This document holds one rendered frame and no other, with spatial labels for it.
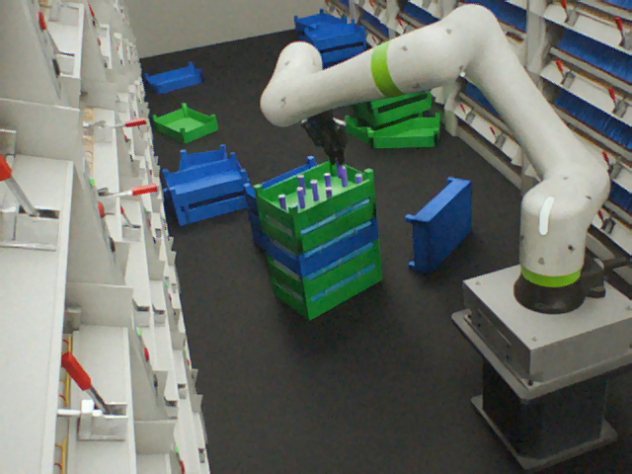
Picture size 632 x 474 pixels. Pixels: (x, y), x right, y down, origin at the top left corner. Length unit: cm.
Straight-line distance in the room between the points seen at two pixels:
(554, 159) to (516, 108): 14
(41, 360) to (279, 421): 151
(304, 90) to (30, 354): 128
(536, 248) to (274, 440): 82
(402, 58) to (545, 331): 62
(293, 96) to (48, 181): 107
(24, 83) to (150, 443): 45
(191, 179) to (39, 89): 234
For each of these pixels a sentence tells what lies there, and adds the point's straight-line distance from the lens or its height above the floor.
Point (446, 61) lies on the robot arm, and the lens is 146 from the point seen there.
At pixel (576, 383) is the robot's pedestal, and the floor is 28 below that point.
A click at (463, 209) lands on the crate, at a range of 249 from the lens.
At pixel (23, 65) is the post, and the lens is 69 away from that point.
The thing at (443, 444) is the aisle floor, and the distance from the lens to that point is 184.
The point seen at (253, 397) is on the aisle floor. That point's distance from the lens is 201.
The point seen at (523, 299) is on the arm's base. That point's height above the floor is 41.
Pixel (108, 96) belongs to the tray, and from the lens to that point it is 142.
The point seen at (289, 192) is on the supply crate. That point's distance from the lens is 224.
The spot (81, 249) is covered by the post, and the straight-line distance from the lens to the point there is 76.
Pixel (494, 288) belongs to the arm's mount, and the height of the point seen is 39.
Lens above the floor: 137
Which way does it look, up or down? 31 degrees down
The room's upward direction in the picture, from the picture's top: 8 degrees counter-clockwise
